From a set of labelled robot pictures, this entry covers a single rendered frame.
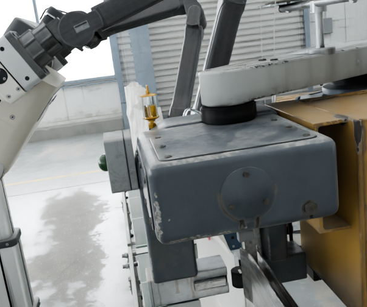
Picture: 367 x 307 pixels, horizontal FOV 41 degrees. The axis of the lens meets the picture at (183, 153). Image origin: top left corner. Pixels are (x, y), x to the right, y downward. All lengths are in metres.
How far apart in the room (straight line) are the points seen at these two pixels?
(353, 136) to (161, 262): 0.38
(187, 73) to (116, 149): 0.82
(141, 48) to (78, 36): 6.78
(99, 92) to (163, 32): 1.45
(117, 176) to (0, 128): 0.60
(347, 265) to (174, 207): 0.33
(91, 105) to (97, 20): 7.29
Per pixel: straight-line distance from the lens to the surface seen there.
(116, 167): 0.79
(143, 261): 2.55
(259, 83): 0.77
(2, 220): 1.55
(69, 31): 1.12
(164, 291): 0.90
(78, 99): 8.39
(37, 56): 1.13
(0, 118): 1.32
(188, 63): 1.58
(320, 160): 0.62
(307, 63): 0.85
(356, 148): 0.70
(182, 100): 1.54
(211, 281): 0.90
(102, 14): 1.13
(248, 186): 0.59
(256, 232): 0.91
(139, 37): 7.88
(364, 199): 0.73
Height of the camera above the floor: 1.48
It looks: 14 degrees down
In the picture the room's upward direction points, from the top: 7 degrees counter-clockwise
